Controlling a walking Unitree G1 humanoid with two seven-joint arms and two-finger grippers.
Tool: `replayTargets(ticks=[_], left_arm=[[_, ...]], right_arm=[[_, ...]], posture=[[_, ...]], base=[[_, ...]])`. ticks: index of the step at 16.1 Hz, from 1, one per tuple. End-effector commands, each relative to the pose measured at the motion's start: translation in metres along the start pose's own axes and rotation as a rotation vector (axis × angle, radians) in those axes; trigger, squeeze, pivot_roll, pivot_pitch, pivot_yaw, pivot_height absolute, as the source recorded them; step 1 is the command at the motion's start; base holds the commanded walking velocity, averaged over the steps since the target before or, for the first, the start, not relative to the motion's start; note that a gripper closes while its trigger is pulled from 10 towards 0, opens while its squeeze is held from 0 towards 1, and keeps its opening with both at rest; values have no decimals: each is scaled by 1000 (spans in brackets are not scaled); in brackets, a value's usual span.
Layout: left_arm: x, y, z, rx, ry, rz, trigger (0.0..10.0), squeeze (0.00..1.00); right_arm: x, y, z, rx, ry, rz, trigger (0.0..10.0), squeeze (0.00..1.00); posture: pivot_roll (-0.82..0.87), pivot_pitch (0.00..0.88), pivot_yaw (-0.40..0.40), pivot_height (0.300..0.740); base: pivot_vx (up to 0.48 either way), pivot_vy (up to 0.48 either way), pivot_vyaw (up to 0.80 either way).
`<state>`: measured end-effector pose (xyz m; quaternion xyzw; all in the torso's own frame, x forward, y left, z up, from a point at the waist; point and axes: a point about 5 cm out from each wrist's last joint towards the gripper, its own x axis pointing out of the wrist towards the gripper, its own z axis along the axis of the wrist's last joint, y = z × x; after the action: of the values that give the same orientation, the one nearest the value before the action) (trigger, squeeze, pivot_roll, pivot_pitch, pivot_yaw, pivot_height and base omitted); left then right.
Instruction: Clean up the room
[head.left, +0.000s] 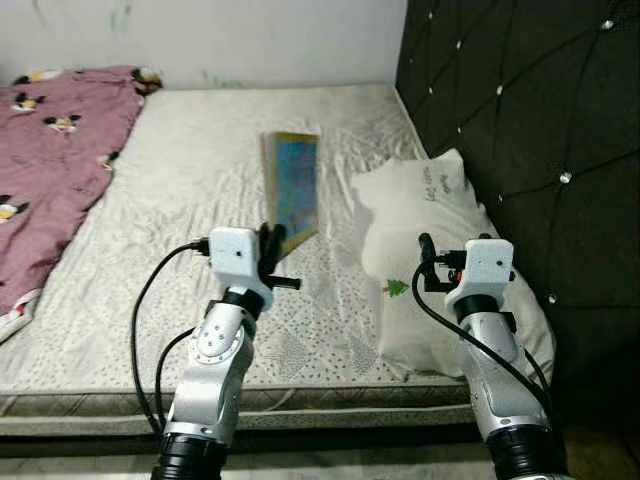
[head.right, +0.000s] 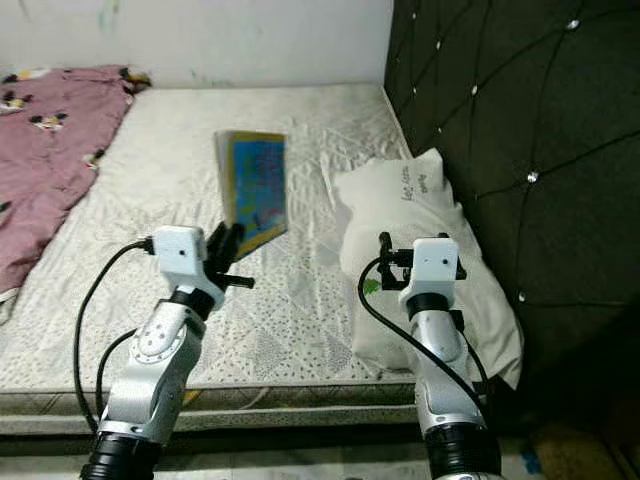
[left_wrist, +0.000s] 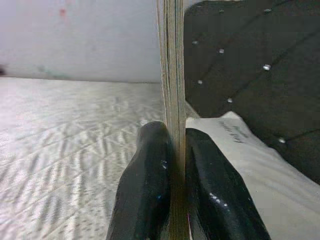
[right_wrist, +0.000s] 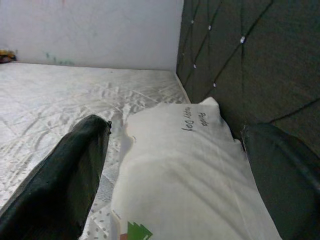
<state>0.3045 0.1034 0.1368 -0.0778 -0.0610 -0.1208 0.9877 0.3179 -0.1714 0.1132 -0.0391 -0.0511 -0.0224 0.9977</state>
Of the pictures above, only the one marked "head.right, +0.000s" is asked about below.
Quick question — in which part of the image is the cream pillow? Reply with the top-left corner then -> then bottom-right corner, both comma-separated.
335,148 -> 527,391

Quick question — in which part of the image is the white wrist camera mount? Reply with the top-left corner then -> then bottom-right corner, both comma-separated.
152,225 -> 223,307
400,237 -> 466,307

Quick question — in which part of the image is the blue yellow children's book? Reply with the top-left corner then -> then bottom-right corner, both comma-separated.
215,130 -> 289,263

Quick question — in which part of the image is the black tufted headboard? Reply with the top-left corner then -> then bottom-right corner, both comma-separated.
382,0 -> 640,436

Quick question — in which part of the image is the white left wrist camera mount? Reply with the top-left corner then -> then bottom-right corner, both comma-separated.
152,225 -> 223,307

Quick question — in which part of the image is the purple Mickey print duvet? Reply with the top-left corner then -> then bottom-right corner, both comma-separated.
0,65 -> 153,298

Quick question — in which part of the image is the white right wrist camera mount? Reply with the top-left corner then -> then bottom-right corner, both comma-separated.
400,237 -> 466,307

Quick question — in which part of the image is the quilted cream mattress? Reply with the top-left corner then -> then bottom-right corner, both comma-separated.
0,83 -> 461,436

